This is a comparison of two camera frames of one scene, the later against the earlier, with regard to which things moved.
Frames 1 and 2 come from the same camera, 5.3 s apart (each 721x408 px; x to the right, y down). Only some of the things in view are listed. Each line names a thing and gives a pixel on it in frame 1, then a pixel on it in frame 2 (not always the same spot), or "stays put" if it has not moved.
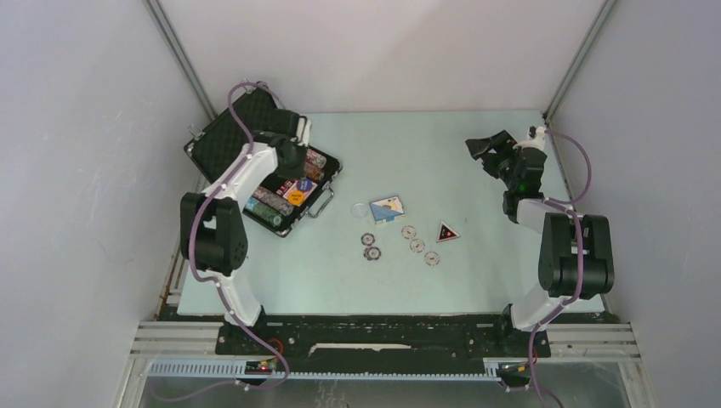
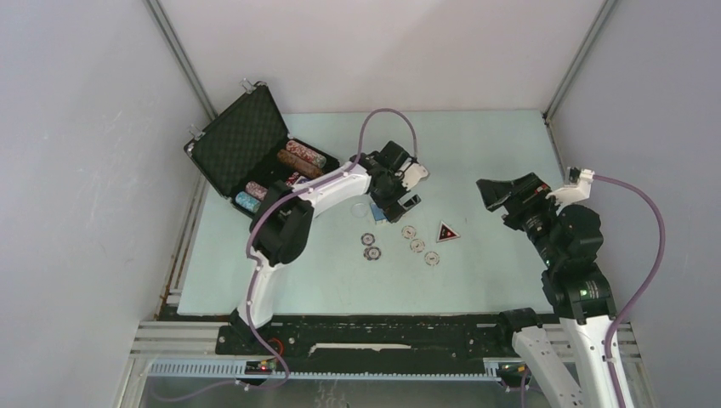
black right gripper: (502, 141) -> (527, 190)
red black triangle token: (445, 233) stays put
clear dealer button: (359, 210) stays put
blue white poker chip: (367, 239) stays put
